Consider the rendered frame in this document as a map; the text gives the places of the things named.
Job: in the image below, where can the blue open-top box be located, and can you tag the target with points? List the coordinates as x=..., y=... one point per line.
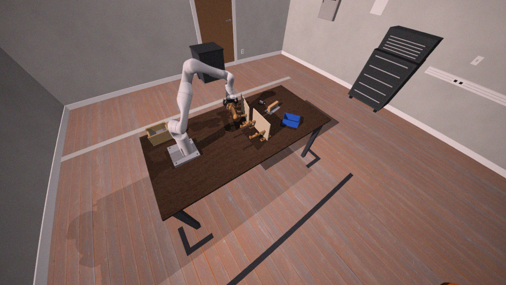
x=290, y=120

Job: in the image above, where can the tan wooden crate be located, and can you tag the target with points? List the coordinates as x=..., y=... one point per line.
x=159, y=133

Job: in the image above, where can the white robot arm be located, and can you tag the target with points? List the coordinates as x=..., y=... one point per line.
x=177, y=128

